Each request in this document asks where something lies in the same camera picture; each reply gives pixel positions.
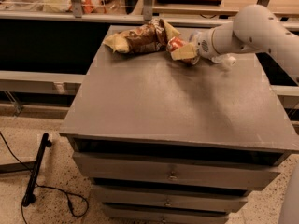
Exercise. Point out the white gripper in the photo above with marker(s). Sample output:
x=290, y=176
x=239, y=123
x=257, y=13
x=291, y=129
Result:
x=204, y=45

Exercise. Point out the red coke can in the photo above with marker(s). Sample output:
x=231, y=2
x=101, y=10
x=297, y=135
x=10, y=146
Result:
x=176, y=41

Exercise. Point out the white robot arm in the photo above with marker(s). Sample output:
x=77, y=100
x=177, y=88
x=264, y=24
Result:
x=254, y=28

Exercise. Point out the brown chip bag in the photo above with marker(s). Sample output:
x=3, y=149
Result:
x=147, y=38

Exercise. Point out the clear plastic water bottle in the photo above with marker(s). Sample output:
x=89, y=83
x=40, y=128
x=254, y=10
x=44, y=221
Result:
x=225, y=59

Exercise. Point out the grey drawer cabinet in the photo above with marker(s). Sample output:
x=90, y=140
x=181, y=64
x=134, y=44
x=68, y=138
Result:
x=150, y=105

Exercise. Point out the grey metal railing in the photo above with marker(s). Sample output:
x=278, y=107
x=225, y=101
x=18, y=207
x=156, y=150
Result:
x=141, y=11

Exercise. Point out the top cabinet drawer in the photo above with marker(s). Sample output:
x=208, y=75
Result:
x=214, y=174

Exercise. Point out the cabinet drawer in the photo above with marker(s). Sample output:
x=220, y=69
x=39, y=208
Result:
x=163, y=215
x=214, y=174
x=168, y=198

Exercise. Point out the middle cabinet drawer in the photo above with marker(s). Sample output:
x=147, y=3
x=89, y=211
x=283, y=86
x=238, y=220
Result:
x=168, y=198

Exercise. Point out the bottom cabinet drawer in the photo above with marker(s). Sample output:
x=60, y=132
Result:
x=163, y=215

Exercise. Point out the black floor stand bar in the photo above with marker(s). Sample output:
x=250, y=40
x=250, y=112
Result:
x=29, y=196

